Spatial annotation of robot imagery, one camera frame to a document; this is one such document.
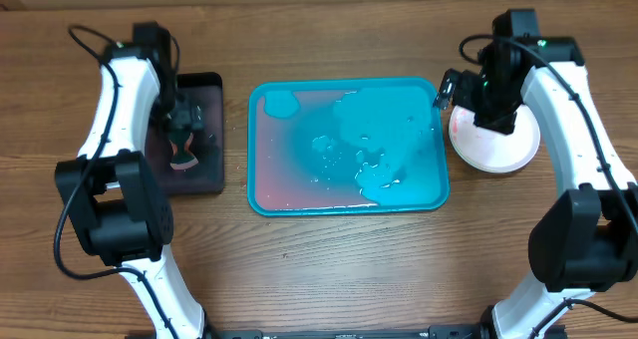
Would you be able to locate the pink green sponge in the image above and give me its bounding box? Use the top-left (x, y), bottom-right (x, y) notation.
top-left (168, 131), bottom-right (198, 170)

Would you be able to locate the white plate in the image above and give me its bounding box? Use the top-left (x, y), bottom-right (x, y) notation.
top-left (449, 106), bottom-right (541, 173)

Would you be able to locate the teal plastic tray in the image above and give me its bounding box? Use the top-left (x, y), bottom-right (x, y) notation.
top-left (247, 77), bottom-right (451, 216)

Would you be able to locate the black rectangular tray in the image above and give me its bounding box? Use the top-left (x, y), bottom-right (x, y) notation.
top-left (146, 72), bottom-right (225, 195)

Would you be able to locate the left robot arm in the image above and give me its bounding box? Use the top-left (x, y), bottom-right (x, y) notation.
top-left (55, 22), bottom-right (450, 338)

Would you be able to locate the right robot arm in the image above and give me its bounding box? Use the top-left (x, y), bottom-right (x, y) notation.
top-left (435, 9), bottom-right (637, 338)

